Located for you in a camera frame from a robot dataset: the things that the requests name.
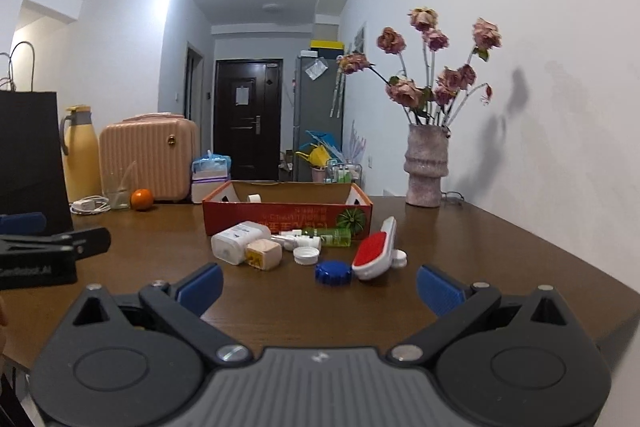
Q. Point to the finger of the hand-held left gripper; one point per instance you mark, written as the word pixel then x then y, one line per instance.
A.
pixel 75 243
pixel 22 223

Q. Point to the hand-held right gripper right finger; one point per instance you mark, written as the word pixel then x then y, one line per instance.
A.
pixel 440 294

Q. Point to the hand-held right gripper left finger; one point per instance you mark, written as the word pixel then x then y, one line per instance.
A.
pixel 200 289

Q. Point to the large white bottle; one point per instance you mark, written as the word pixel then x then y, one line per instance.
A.
pixel 235 239

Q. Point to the beige cube block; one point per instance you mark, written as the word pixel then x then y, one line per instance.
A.
pixel 263 253

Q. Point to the red and white lint brush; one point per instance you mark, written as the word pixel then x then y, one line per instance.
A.
pixel 372 254

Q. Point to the blue ribbed bottle cap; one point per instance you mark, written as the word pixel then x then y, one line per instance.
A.
pixel 333 272

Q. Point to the white round cap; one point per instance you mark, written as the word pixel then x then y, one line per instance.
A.
pixel 306 255

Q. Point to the red cardboard box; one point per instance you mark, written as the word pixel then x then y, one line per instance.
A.
pixel 285 217

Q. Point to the white ribbed lid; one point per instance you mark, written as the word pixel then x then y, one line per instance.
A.
pixel 400 258

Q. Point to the clear glass cup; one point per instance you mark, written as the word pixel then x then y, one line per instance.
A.
pixel 119 194

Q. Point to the black paper bag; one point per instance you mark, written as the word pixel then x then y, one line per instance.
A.
pixel 30 157

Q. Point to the orange fruit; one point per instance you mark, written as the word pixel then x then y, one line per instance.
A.
pixel 141 199

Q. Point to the yellow thermos jug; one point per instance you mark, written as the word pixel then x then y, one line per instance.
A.
pixel 81 157

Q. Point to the white and purple box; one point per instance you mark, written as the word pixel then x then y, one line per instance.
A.
pixel 207 189

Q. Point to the small white spray bottle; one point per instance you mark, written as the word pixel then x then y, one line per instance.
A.
pixel 292 238

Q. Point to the white tape roll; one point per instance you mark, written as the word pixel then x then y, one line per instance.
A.
pixel 253 197

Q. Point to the pink ribbed suitcase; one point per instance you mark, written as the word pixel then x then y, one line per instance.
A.
pixel 150 157

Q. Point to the green transparent bottle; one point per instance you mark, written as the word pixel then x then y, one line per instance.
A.
pixel 332 237

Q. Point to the blue tissue pack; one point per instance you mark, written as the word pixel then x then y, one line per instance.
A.
pixel 211 164

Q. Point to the textured pink ceramic vase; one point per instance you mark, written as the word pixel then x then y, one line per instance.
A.
pixel 425 167

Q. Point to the small cart with bottles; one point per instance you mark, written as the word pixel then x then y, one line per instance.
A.
pixel 344 172

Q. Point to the dark entrance door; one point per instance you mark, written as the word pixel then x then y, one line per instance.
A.
pixel 247 122

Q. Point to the yellow watering can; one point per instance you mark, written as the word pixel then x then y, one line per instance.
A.
pixel 314 156

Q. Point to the dried pink roses bouquet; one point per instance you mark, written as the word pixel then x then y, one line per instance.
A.
pixel 405 89

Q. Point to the grey refrigerator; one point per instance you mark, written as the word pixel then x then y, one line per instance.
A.
pixel 315 107

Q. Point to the yellow box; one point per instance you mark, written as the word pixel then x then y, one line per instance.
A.
pixel 326 47

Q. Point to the framed wall picture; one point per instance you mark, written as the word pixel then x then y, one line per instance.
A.
pixel 359 38

